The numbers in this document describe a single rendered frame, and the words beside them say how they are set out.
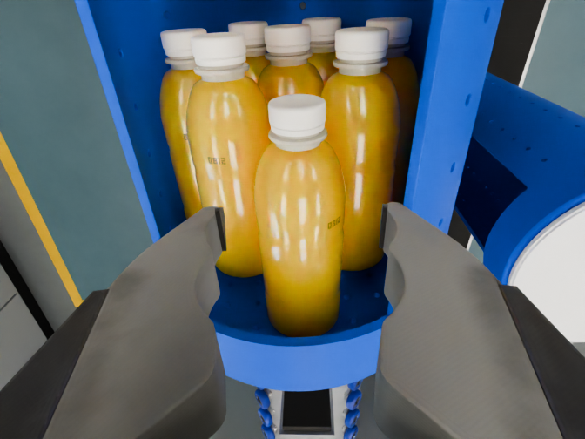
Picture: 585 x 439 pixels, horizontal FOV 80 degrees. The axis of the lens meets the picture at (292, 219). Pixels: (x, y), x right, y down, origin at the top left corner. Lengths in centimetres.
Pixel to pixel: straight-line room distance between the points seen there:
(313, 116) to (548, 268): 42
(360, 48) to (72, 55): 145
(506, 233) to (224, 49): 44
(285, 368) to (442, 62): 23
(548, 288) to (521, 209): 11
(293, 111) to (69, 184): 173
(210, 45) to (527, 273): 47
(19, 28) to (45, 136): 41
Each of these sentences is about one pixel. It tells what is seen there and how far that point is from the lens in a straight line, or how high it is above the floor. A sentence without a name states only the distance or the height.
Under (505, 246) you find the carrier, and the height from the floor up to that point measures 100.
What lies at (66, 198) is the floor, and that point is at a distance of 197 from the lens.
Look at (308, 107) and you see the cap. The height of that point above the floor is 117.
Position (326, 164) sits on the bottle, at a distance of 24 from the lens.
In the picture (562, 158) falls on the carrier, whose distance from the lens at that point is 60.
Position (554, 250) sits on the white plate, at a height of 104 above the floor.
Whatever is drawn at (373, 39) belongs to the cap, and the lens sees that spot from 28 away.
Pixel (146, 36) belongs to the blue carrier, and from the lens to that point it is 38.
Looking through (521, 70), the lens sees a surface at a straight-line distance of 145.
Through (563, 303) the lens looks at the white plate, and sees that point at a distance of 63.
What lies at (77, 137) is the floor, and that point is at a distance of 177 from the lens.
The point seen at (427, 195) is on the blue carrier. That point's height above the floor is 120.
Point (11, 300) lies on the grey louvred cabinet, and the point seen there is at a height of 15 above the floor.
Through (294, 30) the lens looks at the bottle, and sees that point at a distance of 32.
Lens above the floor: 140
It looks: 57 degrees down
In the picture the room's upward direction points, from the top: 176 degrees counter-clockwise
